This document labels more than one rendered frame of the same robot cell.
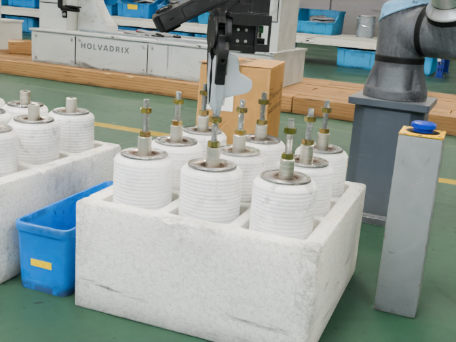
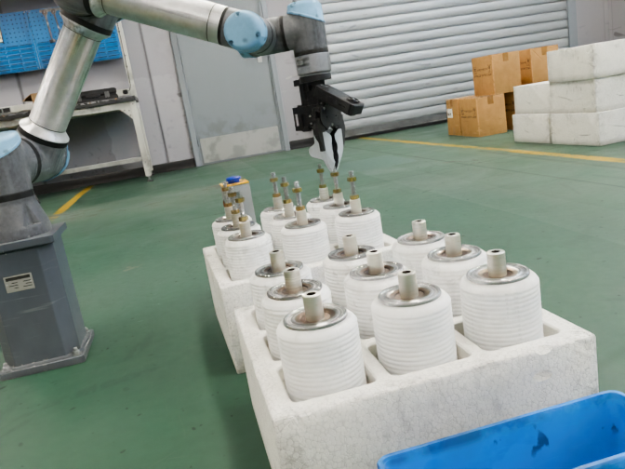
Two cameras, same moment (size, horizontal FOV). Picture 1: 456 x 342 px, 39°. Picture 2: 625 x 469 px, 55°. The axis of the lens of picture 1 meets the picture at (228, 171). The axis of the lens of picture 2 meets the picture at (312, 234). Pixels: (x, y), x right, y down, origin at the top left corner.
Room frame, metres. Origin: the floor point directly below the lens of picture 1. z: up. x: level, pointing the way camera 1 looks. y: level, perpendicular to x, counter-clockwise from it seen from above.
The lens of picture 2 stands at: (1.77, 1.11, 0.50)
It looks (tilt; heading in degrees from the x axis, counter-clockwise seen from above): 13 degrees down; 237
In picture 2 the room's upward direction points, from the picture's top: 9 degrees counter-clockwise
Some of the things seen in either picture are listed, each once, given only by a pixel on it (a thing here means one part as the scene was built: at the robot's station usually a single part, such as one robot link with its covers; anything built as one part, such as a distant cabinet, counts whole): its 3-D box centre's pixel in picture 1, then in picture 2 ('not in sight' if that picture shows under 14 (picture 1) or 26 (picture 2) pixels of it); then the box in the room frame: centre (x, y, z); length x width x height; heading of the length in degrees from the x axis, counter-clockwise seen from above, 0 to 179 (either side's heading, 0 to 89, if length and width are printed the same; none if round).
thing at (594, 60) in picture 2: not in sight; (598, 60); (-1.59, -0.81, 0.45); 0.39 x 0.39 x 0.18; 69
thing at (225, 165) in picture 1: (212, 165); (339, 205); (0.97, 0.02, 0.25); 0.08 x 0.08 x 0.01
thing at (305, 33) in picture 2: not in sight; (306, 28); (0.98, 0.01, 0.64); 0.09 x 0.08 x 0.11; 136
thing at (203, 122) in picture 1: (203, 124); (245, 229); (1.24, 0.05, 0.26); 0.02 x 0.02 x 0.03
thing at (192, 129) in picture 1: (202, 131); (246, 235); (1.24, 0.05, 0.25); 0.08 x 0.08 x 0.01
